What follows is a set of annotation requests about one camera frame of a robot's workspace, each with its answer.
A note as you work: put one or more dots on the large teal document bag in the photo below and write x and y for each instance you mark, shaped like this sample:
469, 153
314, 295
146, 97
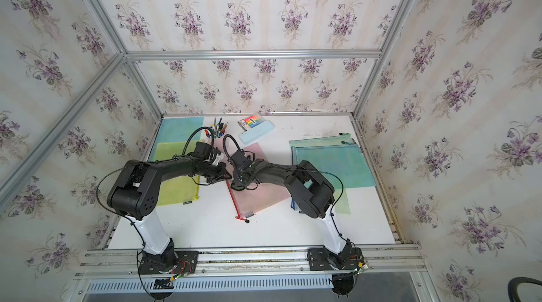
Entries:
347, 162

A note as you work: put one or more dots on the aluminium mounting rail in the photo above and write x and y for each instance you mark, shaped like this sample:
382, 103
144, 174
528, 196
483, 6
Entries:
280, 260

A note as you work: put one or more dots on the pink mesh document bag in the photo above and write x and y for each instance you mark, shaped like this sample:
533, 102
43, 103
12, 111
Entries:
249, 202

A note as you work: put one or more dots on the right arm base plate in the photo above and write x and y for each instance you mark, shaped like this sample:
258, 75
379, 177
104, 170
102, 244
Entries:
336, 259

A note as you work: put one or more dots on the pale green rear document bag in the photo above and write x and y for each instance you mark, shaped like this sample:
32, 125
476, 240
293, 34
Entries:
341, 139

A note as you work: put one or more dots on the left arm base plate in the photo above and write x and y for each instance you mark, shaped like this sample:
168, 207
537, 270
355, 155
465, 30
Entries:
176, 263

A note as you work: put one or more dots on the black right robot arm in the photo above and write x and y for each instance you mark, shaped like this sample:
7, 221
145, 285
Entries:
309, 188

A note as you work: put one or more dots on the light green document bag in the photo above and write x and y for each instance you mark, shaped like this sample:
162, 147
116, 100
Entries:
341, 202

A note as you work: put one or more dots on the yellow mesh document bag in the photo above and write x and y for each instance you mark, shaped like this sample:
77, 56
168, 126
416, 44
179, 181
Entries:
180, 190

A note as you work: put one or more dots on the pink metal pen bucket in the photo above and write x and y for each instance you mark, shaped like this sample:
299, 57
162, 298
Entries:
216, 128

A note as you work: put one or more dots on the light blue booklet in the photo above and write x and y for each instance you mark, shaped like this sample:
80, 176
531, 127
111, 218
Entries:
257, 132

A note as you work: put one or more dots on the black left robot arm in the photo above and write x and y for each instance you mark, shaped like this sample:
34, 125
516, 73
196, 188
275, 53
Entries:
135, 193

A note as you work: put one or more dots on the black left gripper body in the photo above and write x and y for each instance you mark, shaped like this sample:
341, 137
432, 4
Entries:
212, 173

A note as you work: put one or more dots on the blue mesh document bag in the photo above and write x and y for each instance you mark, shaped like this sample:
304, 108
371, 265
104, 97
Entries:
174, 130

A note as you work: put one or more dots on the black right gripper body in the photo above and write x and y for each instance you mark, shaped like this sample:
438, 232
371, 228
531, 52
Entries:
239, 177

